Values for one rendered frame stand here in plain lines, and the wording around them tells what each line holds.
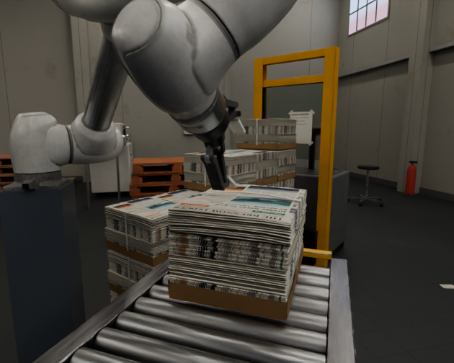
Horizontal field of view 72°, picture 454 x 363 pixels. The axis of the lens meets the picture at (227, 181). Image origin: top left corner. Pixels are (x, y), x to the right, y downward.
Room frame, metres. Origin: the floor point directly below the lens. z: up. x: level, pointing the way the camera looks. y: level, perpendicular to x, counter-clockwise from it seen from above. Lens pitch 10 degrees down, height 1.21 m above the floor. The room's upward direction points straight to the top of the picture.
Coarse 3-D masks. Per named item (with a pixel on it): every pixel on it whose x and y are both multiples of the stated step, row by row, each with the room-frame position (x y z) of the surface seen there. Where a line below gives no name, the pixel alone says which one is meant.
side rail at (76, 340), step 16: (160, 272) 0.85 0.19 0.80; (144, 288) 0.76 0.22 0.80; (112, 304) 0.68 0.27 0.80; (128, 304) 0.68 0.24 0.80; (96, 320) 0.62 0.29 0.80; (112, 320) 0.63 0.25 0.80; (80, 336) 0.57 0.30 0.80; (96, 336) 0.58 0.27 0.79; (48, 352) 0.52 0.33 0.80; (64, 352) 0.52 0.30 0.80
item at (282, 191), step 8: (240, 184) 1.01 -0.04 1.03; (248, 184) 1.01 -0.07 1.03; (256, 192) 0.89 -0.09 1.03; (264, 192) 0.89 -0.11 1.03; (272, 192) 0.89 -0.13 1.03; (280, 192) 0.89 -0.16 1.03; (288, 192) 0.89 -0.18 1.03; (296, 192) 0.89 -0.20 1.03; (304, 192) 0.90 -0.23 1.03; (304, 200) 0.90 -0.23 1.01; (304, 208) 0.89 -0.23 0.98; (304, 216) 0.93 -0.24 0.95
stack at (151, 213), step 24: (168, 192) 1.87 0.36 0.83; (192, 192) 1.87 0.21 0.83; (120, 216) 1.45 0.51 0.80; (144, 216) 1.35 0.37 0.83; (168, 216) 1.38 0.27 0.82; (120, 240) 1.45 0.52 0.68; (144, 240) 1.34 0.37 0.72; (168, 240) 1.38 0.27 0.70; (120, 264) 1.46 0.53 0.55; (144, 264) 1.35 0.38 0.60
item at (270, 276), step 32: (192, 224) 0.68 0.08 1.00; (224, 224) 0.65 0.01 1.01; (256, 224) 0.63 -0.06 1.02; (288, 224) 0.61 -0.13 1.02; (192, 256) 0.69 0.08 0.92; (224, 256) 0.66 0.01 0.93; (256, 256) 0.64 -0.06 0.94; (288, 256) 0.62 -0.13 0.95; (224, 288) 0.66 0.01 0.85; (256, 288) 0.64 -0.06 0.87; (288, 288) 0.65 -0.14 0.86
